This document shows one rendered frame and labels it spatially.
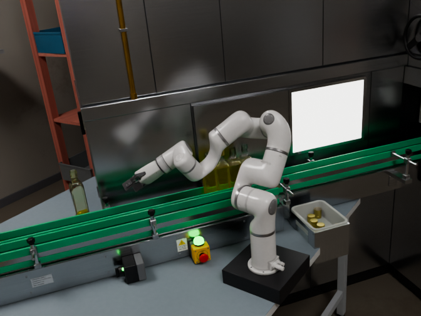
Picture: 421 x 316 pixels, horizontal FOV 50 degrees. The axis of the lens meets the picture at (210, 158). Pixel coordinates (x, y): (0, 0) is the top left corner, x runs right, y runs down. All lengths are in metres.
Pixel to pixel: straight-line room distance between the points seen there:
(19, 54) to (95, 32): 2.70
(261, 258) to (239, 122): 0.50
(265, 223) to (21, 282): 0.96
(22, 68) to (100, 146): 2.66
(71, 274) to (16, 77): 2.92
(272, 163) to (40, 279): 1.00
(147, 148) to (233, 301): 0.77
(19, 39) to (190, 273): 3.21
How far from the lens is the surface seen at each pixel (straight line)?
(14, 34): 4.55
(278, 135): 1.61
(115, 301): 1.81
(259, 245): 1.67
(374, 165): 2.36
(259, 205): 1.58
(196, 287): 1.80
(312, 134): 2.30
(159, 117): 2.00
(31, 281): 1.91
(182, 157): 1.66
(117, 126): 1.98
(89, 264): 1.89
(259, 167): 1.62
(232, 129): 1.65
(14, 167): 4.64
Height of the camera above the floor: 1.87
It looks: 23 degrees down
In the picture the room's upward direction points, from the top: 5 degrees counter-clockwise
